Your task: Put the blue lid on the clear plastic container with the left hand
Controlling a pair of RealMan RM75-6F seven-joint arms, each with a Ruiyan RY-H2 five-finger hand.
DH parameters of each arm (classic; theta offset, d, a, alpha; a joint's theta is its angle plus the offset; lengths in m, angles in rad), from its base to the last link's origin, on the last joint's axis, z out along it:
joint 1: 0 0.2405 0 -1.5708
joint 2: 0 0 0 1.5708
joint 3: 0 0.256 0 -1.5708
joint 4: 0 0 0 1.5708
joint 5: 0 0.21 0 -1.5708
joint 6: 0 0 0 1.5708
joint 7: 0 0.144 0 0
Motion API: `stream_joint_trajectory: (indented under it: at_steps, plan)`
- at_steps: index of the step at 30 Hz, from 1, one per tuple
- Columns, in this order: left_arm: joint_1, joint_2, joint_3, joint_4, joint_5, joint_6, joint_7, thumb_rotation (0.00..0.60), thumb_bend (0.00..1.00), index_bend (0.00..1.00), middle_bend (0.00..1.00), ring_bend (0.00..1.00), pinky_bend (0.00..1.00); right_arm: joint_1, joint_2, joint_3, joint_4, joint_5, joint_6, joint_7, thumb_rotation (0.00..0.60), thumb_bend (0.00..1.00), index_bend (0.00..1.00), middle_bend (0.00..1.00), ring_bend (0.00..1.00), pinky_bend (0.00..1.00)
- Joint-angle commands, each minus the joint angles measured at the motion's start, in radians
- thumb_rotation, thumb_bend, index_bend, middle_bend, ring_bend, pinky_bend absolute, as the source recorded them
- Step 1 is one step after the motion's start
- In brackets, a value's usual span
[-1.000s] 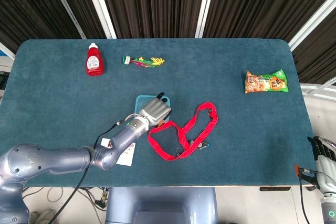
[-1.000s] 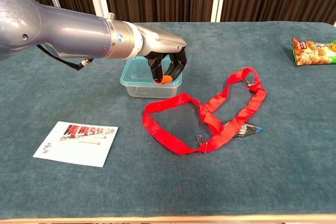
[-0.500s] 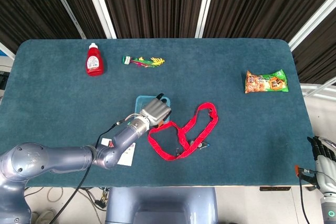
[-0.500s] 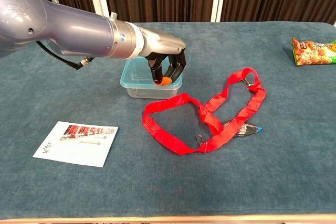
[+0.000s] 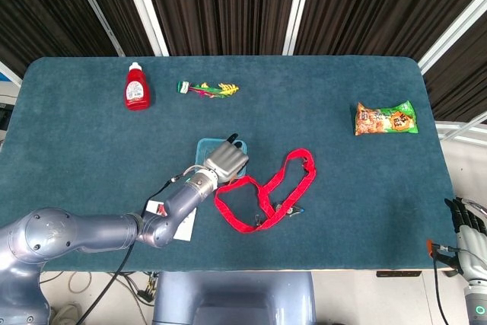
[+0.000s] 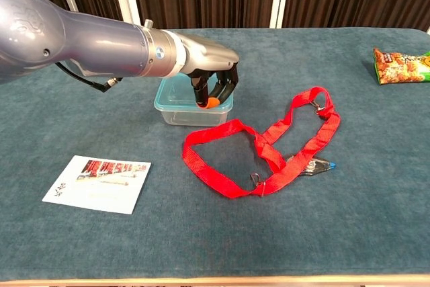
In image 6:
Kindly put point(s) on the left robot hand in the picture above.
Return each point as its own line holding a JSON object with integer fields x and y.
{"x": 208, "y": 56}

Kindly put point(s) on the blue container lid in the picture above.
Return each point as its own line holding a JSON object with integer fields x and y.
{"x": 174, "y": 93}

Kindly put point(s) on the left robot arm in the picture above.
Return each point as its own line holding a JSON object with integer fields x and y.
{"x": 84, "y": 48}

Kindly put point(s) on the clear plastic container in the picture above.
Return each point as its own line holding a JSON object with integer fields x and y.
{"x": 193, "y": 117}

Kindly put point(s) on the metal clip with blue tip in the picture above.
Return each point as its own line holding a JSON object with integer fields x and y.
{"x": 319, "y": 166}

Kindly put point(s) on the teal carpet table mat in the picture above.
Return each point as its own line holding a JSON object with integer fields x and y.
{"x": 235, "y": 216}

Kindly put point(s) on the white card with red print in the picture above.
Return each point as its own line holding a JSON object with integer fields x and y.
{"x": 97, "y": 184}

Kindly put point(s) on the green orange snack bag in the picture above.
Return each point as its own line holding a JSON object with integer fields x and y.
{"x": 401, "y": 67}

